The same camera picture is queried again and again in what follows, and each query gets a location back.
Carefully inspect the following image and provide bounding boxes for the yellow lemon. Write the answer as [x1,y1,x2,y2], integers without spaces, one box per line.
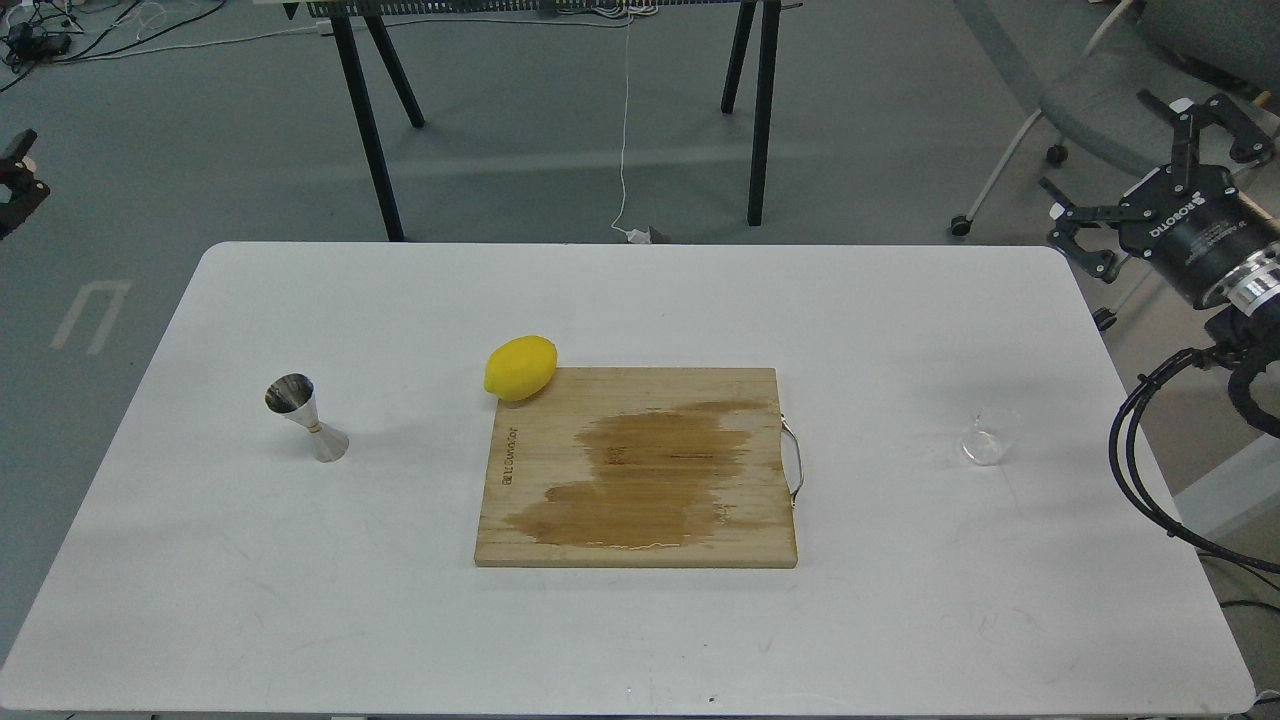
[483,334,558,404]

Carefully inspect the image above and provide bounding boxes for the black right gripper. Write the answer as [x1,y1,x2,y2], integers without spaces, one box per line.
[1038,88,1279,311]

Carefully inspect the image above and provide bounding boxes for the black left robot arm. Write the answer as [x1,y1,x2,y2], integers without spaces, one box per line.
[1,128,51,240]

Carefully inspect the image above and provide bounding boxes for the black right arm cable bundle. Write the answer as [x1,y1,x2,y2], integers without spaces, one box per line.
[1108,346,1280,577]

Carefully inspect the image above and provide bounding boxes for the grey office chair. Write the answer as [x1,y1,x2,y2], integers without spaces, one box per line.
[948,1,1277,268]

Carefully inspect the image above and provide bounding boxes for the clear glass cup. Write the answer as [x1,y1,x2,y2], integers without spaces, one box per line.
[959,405,1024,468]

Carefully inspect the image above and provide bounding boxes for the steel jigger measuring cup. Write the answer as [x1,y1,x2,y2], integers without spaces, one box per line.
[264,373,349,462]

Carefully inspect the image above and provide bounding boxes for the black floor cables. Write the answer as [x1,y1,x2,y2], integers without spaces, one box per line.
[0,0,230,94]

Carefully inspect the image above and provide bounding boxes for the wooden cutting board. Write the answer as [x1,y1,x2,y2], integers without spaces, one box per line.
[474,366,799,569]

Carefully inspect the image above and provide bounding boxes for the white hanging cable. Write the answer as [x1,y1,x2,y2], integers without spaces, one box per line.
[611,18,653,243]

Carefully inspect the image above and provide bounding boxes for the black-legged background table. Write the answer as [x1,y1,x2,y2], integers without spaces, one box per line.
[280,0,805,243]

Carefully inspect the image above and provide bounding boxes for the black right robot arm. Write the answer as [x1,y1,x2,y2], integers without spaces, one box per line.
[1039,90,1277,436]

